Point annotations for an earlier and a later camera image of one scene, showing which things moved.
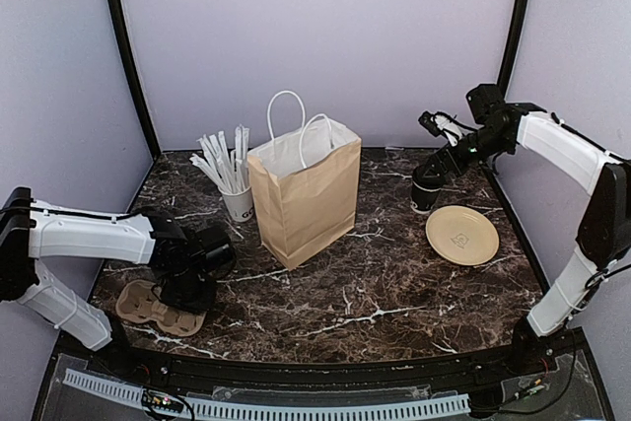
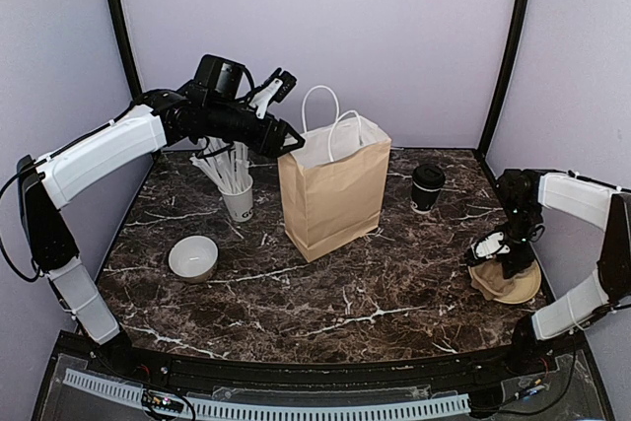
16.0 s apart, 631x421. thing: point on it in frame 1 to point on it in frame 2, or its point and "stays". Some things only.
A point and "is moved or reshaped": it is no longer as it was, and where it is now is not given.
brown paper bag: x=305 y=178 is moved or reshaped
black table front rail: x=246 y=373 stays
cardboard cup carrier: x=137 y=302 to x=488 y=277
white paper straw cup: x=240 y=205 stays
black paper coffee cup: x=423 y=199 stays
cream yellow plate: x=461 y=236 to x=523 y=289
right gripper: x=444 y=166 to x=519 y=261
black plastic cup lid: x=429 y=178 stays
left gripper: x=203 y=303 to x=271 y=148
